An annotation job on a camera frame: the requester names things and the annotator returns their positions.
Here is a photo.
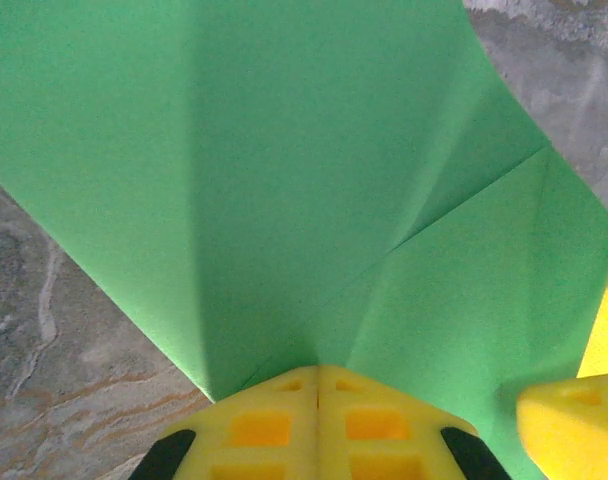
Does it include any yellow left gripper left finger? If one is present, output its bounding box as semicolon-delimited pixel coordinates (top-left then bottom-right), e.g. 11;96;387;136
132;364;321;480

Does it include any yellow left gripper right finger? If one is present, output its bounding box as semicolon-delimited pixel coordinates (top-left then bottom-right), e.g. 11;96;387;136
317;364;515;480

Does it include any green paper sheet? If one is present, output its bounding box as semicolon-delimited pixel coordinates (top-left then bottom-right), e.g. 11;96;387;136
0;0;608;480

